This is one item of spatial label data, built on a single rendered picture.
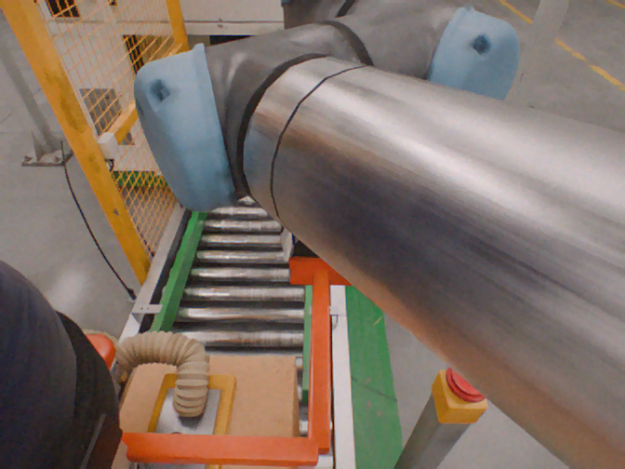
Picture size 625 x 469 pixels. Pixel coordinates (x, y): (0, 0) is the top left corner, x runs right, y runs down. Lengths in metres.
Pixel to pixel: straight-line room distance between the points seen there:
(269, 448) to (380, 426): 1.37
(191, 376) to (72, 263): 2.10
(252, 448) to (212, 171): 0.29
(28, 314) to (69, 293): 2.15
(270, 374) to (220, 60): 0.65
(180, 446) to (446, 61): 0.38
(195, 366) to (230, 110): 0.40
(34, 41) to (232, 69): 1.01
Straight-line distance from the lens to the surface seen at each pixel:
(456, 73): 0.24
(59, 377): 0.29
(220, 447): 0.41
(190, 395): 0.52
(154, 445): 0.43
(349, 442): 1.10
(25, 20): 1.17
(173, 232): 1.60
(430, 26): 0.26
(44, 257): 2.71
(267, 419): 0.74
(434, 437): 0.86
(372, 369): 1.85
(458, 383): 0.70
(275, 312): 1.32
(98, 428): 0.31
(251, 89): 0.16
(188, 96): 0.17
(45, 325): 0.28
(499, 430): 1.89
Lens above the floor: 1.64
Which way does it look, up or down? 44 degrees down
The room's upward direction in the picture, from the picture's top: straight up
